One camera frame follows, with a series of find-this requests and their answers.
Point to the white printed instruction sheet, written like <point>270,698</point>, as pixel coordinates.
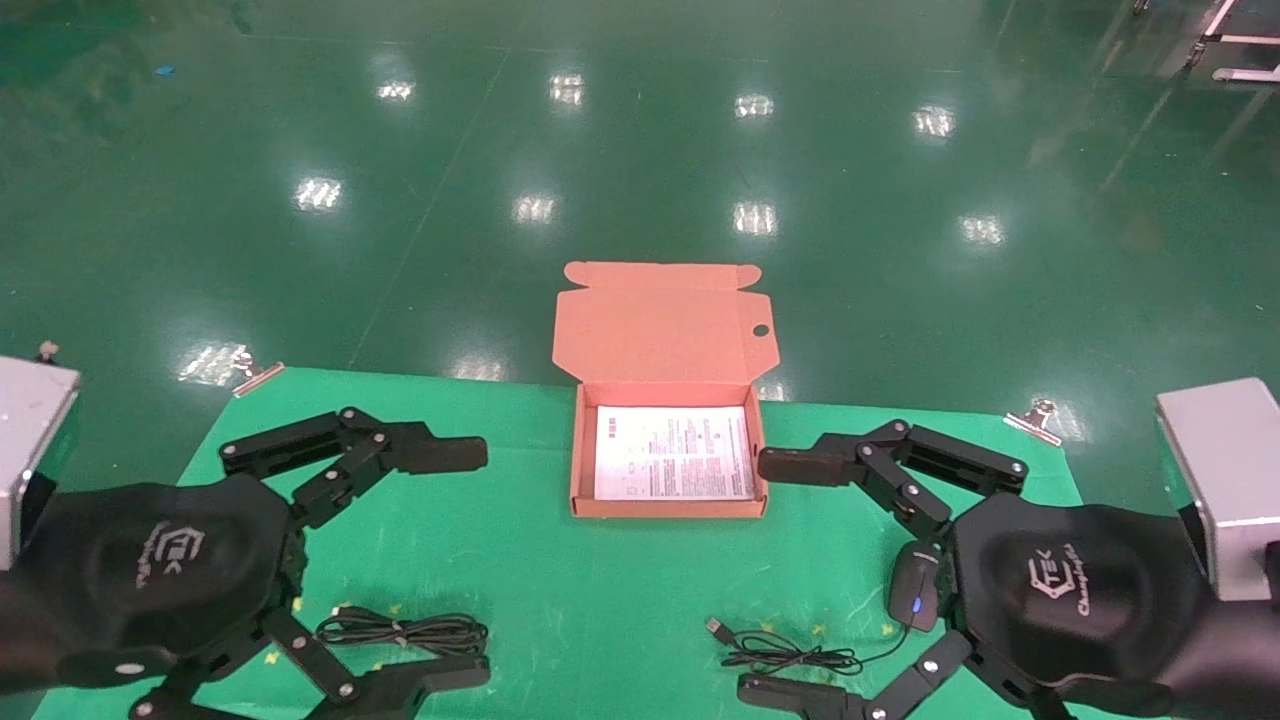
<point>672,452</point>

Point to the silver binder clip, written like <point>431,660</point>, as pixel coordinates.
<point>258,378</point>
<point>1035,422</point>

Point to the white metal frame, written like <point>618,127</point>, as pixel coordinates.
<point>1235,40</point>

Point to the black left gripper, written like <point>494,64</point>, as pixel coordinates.
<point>150,560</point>

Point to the green table cloth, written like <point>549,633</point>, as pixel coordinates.
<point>580,600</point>

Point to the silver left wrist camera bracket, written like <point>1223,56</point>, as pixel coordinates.
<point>30,430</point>

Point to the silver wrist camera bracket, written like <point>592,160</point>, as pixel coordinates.
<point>1230,480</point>
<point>30,430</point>

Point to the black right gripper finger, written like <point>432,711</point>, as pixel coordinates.
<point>800,695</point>
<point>810,463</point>

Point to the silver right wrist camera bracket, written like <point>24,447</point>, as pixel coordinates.
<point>1230,480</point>

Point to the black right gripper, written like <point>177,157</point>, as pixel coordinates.
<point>1080,590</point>

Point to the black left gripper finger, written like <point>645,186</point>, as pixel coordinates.
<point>430,680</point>

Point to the open brown cardboard box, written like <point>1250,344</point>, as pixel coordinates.
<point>650,330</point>

